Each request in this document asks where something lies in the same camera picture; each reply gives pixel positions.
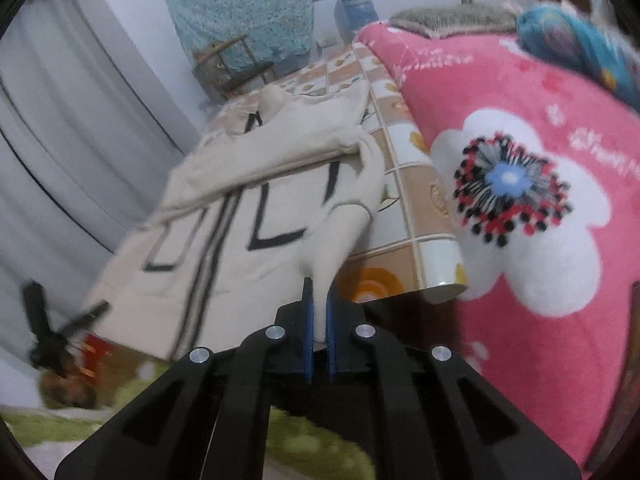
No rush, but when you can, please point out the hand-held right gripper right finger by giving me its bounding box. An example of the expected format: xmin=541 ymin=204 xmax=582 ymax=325
xmin=326 ymin=294 xmax=583 ymax=480

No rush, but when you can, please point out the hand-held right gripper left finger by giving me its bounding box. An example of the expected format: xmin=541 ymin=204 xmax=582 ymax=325
xmin=54 ymin=276 xmax=315 ymax=480

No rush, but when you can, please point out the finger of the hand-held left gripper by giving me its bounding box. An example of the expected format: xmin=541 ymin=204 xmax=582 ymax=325
xmin=59 ymin=300 xmax=111 ymax=336
xmin=21 ymin=282 xmax=51 ymax=338

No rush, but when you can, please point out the cream zip jacket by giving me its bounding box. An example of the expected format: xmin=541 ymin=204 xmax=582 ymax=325
xmin=82 ymin=82 xmax=386 ymax=361

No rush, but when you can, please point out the red paper bag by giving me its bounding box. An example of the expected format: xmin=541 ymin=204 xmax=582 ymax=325
xmin=75 ymin=332 xmax=123 ymax=381

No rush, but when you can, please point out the brown paper bag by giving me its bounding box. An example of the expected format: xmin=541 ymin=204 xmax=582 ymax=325
xmin=39 ymin=367 xmax=98 ymax=409

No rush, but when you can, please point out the white curtain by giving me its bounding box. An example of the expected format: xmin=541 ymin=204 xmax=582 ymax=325
xmin=0 ymin=0 xmax=201 ymax=311

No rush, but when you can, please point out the wooden chair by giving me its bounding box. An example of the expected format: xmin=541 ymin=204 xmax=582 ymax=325
xmin=192 ymin=34 xmax=277 ymax=103

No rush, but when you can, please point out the pink floral blanket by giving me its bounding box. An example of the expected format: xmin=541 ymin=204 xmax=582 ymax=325
xmin=352 ymin=20 xmax=640 ymax=471

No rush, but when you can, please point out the blue water bottle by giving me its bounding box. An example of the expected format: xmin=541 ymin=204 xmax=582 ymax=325
xmin=336 ymin=0 xmax=379 ymax=45

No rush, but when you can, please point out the grey fuzzy blanket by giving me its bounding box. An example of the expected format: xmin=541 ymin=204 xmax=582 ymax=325
xmin=389 ymin=2 xmax=520 ymax=40

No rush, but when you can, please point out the blue printed cloth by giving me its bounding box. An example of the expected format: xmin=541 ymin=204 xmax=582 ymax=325
xmin=515 ymin=2 xmax=640 ymax=108

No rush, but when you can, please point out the teal patterned wall cloth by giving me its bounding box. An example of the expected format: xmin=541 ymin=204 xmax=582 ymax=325
xmin=166 ymin=0 xmax=327 ymax=61

